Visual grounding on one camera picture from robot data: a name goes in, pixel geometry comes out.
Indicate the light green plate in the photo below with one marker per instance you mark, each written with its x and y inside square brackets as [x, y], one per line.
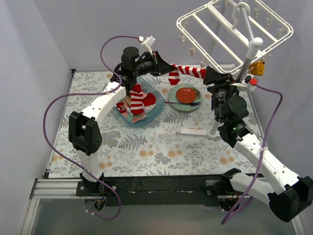
[184, 108]

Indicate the beige brown striped sock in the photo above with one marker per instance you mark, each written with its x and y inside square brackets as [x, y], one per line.
[127, 100]

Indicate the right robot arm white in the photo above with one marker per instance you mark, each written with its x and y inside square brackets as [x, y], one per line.
[285, 192]

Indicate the red sock white pattern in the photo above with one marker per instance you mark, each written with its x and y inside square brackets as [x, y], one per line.
[149, 103]

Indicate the metal drying stand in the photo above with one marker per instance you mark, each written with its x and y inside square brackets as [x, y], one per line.
[229, 108]

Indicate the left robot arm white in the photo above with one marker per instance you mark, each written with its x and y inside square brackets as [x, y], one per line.
[122, 92]

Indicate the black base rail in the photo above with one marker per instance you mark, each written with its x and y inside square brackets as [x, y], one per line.
[204, 190]

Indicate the purple fork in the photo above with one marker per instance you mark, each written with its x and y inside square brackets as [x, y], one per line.
[189, 104]

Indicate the pink sock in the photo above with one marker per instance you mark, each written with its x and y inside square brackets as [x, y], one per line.
[130, 117]

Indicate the floral tablecloth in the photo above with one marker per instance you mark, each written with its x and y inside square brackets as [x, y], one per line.
[154, 149]

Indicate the red white striped sock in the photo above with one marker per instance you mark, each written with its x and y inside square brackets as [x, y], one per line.
[137, 96]

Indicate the yellow sock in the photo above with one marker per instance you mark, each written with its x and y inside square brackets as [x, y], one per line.
[257, 68]

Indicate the teal plastic basin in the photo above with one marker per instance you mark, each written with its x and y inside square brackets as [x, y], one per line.
[150, 116]

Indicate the white clip hanger rack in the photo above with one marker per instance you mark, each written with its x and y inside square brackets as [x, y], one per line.
[228, 34]

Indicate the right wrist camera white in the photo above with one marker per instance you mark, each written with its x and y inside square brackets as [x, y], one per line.
[247, 85]

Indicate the orange saucer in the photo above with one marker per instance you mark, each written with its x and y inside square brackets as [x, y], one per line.
[186, 95]

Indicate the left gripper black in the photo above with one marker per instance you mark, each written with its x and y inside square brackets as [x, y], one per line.
[156, 63]

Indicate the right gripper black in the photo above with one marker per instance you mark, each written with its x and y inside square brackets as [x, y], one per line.
[220, 80]

